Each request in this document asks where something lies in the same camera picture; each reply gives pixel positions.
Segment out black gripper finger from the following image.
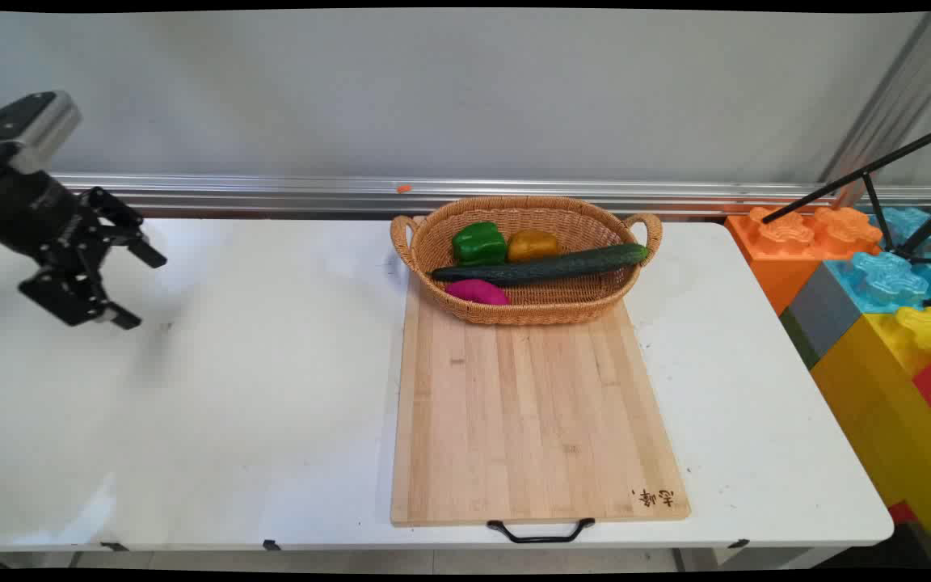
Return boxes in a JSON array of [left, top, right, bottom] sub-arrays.
[[80, 187, 168, 270], [19, 257, 143, 331]]

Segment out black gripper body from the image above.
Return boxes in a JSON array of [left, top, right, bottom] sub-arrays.
[[0, 164, 93, 269]]

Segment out dark green cucumber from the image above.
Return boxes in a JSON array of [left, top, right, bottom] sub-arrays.
[[431, 242, 651, 285]]

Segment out green bell pepper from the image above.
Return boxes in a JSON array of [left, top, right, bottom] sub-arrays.
[[452, 221, 508, 267]]

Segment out purple eggplant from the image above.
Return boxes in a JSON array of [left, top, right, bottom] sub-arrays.
[[444, 279, 510, 306]]

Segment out yellow bell pepper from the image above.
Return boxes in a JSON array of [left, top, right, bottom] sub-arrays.
[[507, 230, 561, 264]]

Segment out woven wicker basket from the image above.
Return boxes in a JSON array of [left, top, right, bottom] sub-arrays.
[[390, 196, 663, 327]]

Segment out wooden cutting board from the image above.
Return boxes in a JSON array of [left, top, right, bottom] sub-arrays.
[[390, 217, 692, 528]]

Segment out orange toy block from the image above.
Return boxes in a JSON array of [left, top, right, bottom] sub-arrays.
[[725, 205, 885, 317]]

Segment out grey toy block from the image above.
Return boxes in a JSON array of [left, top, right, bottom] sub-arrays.
[[780, 262, 864, 370]]

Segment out black tripod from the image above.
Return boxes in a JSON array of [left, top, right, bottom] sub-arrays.
[[760, 119, 931, 267]]

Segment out blue toy block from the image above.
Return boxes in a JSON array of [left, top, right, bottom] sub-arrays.
[[824, 205, 931, 315]]

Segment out yellow toy block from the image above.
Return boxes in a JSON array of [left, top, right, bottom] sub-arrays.
[[811, 305, 931, 569]]

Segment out aluminium rail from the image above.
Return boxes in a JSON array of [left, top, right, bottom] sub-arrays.
[[49, 172, 931, 217]]

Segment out black cutting board handle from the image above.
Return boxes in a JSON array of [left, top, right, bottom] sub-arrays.
[[487, 518, 596, 545]]

